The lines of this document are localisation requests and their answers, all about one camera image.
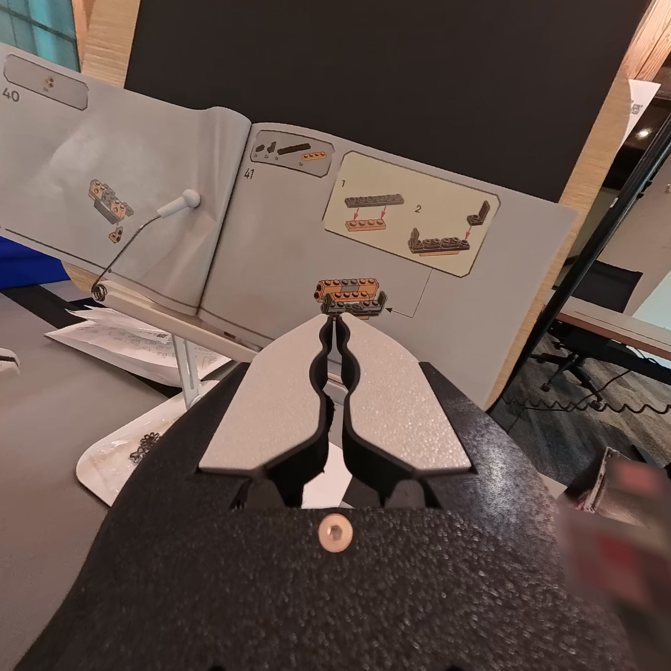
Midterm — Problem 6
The black slanted stand pole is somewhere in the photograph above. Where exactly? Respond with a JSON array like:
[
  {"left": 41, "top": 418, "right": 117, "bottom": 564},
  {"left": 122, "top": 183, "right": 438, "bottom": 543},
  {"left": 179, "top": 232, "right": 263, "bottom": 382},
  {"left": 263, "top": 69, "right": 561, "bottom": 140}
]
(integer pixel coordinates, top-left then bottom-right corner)
[{"left": 502, "top": 113, "right": 671, "bottom": 402}]

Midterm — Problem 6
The black office chair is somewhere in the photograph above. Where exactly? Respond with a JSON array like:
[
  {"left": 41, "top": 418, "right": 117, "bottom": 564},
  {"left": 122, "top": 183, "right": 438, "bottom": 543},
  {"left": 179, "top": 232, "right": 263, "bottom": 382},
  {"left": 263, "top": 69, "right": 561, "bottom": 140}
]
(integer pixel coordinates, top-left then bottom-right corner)
[{"left": 528, "top": 261, "right": 647, "bottom": 395}]

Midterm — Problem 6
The dark panel with wooden rim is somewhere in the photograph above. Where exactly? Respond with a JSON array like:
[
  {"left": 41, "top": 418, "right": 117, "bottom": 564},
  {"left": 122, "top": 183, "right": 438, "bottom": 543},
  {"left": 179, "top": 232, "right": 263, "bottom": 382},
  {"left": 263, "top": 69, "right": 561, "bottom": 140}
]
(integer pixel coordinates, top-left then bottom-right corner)
[{"left": 73, "top": 0, "right": 653, "bottom": 205}]

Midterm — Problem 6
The white paper bag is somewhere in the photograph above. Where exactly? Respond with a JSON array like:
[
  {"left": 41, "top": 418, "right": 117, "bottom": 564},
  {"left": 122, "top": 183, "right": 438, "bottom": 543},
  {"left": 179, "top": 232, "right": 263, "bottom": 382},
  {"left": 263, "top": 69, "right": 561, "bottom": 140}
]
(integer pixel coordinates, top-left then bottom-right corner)
[{"left": 44, "top": 306, "right": 232, "bottom": 390}]

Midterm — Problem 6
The wooden table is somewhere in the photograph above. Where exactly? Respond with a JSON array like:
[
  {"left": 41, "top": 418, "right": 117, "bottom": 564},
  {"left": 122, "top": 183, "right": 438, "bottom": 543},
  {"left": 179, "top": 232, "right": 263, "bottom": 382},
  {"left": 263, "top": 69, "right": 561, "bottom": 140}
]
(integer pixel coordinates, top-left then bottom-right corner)
[{"left": 555, "top": 308, "right": 671, "bottom": 362}]

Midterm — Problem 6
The white instruction booklet stand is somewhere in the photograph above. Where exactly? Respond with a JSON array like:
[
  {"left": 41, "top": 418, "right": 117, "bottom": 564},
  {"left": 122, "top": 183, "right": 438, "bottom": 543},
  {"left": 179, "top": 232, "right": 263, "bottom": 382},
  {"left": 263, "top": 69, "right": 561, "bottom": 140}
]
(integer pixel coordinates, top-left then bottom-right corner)
[{"left": 0, "top": 42, "right": 581, "bottom": 411}]

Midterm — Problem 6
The black coiled cable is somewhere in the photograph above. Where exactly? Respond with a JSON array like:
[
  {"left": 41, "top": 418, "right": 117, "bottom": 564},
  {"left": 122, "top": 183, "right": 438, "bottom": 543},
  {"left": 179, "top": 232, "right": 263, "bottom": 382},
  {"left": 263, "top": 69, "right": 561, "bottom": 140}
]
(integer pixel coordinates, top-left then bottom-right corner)
[{"left": 502, "top": 388, "right": 671, "bottom": 417}]

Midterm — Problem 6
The white book stand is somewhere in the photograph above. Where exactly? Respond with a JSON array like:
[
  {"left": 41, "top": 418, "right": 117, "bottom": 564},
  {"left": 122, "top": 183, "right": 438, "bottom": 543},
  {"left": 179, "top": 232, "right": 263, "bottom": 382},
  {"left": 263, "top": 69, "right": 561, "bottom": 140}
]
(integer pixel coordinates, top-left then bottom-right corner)
[{"left": 62, "top": 188, "right": 581, "bottom": 508}]

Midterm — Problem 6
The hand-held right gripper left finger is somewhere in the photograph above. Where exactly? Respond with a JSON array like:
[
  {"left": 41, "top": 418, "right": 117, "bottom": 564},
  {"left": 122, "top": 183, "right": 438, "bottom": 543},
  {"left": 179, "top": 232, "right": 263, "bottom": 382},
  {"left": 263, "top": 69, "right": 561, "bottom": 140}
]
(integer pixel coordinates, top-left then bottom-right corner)
[{"left": 199, "top": 313, "right": 336, "bottom": 480}]

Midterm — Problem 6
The clear bag of parts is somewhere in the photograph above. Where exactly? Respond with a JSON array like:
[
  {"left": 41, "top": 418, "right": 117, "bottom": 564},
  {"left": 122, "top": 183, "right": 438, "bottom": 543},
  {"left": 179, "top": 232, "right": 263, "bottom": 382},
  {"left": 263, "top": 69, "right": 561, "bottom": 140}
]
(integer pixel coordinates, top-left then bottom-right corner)
[{"left": 92, "top": 414, "right": 176, "bottom": 472}]

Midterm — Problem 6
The white paper sign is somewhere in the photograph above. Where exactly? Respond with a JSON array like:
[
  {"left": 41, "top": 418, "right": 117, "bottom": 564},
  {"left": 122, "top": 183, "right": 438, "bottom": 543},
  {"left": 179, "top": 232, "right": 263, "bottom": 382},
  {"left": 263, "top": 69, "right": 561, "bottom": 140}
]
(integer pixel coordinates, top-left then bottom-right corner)
[{"left": 620, "top": 79, "right": 662, "bottom": 154}]

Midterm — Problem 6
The grey desk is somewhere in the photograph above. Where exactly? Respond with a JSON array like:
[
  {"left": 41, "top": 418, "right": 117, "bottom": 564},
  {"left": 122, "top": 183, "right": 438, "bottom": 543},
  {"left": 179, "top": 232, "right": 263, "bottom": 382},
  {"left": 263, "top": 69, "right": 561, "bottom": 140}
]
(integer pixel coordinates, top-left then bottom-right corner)
[{"left": 0, "top": 286, "right": 252, "bottom": 671}]

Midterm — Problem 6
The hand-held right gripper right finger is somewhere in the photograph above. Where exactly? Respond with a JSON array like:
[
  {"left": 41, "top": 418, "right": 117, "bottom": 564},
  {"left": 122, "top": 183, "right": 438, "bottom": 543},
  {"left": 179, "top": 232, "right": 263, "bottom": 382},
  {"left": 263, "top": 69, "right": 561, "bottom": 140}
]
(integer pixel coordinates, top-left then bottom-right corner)
[{"left": 335, "top": 312, "right": 472, "bottom": 478}]

